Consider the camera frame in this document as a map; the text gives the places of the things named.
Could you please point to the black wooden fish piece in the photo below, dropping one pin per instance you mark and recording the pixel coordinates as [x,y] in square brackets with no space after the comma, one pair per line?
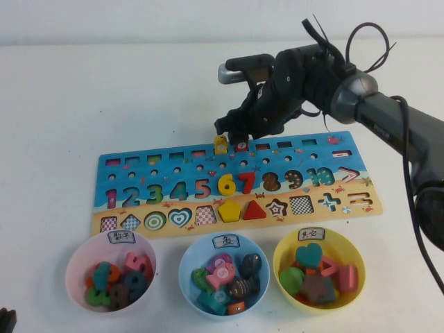
[250,265]

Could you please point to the brown wooden fish piece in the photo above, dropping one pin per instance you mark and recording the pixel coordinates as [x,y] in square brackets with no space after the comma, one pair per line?
[239,288]

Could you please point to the pink rectangle piece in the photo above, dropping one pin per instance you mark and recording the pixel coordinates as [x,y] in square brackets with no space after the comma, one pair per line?
[348,279]

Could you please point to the black zip tie loop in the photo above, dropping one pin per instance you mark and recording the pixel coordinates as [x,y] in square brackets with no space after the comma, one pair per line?
[367,24]

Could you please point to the green wooden fish piece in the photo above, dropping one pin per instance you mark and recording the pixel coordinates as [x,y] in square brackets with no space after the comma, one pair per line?
[199,279]

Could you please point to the paper label on yellow bowl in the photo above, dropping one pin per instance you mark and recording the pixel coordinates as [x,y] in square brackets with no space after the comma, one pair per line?
[311,234]

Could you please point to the paper label on blue bowl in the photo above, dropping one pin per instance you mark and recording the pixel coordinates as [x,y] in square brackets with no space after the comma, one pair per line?
[225,242]

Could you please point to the red number seven piece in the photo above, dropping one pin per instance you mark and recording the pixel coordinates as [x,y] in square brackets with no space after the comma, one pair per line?
[248,184]

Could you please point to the teal number piece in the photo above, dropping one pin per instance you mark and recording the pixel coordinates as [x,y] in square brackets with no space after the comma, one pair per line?
[102,277]

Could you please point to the orange shape piece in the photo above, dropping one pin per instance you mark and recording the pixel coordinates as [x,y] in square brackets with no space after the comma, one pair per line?
[301,299]

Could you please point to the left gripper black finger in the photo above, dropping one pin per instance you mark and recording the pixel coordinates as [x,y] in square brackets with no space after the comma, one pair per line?
[11,320]
[2,320]

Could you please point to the pink plastic bowl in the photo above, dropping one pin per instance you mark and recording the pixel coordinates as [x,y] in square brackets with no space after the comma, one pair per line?
[79,277]

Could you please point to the blue plastic bowl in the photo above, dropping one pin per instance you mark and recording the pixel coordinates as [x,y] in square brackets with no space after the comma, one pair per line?
[187,270]

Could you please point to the teal wooden fish piece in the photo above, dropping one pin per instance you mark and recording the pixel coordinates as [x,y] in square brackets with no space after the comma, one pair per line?
[211,301]

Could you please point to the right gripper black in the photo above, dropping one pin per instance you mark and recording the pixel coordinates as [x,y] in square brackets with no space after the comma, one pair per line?
[281,86]

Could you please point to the green circle piece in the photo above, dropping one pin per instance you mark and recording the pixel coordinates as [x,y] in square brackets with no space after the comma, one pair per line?
[290,281]

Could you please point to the orange wooden fish piece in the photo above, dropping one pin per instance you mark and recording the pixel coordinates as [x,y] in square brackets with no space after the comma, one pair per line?
[237,307]

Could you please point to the pink number five piece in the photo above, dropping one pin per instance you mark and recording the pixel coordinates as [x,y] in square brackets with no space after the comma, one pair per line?
[133,262]

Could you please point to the blue wooden number puzzle board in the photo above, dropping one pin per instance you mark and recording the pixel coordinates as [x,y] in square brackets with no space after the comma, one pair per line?
[187,170]

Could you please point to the brown star piece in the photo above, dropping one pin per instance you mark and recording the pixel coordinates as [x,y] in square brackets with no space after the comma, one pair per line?
[314,288]

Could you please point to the red wooden fish piece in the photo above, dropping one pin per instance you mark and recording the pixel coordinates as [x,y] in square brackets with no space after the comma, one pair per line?
[241,147]

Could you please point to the orange number piece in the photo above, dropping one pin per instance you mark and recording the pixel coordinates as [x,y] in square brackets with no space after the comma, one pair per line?
[116,274]

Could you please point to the pink greater-than sign piece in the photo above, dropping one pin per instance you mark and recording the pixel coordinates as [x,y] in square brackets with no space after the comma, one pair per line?
[326,261]

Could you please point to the purple wooden fish piece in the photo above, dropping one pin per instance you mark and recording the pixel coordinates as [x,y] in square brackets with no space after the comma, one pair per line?
[222,258]

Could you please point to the yellow pentagon piece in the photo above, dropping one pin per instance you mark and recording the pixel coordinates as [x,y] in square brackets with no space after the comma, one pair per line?
[229,212]

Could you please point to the dark blue number nine piece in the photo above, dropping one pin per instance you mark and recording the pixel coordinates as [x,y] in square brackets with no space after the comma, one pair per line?
[138,289]

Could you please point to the blue shape piece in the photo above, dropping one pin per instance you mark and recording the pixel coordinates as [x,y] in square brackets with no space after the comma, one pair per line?
[330,293]

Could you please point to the teal heart piece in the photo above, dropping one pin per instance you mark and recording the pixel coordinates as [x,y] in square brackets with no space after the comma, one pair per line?
[308,256]

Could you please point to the pink wooden fish piece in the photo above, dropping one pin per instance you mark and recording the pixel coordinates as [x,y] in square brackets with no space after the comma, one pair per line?
[220,275]

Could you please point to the paper label on pink bowl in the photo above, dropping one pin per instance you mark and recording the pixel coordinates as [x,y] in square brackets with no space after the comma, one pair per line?
[121,237]

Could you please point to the yellow wooden fish piece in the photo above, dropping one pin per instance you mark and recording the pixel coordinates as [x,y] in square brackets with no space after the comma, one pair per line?
[220,145]

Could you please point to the brown number eight piece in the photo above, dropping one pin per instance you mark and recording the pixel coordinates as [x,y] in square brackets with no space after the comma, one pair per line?
[119,301]

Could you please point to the green number three piece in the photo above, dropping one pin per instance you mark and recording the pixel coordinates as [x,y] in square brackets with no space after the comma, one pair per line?
[93,298]

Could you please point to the yellow plastic bowl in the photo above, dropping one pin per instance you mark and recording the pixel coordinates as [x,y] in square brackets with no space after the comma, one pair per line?
[288,253]

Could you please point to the yellow number six piece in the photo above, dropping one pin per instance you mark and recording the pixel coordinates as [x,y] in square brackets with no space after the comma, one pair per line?
[222,182]

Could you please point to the red triangle piece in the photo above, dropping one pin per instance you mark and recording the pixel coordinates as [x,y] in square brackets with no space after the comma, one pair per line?
[255,212]

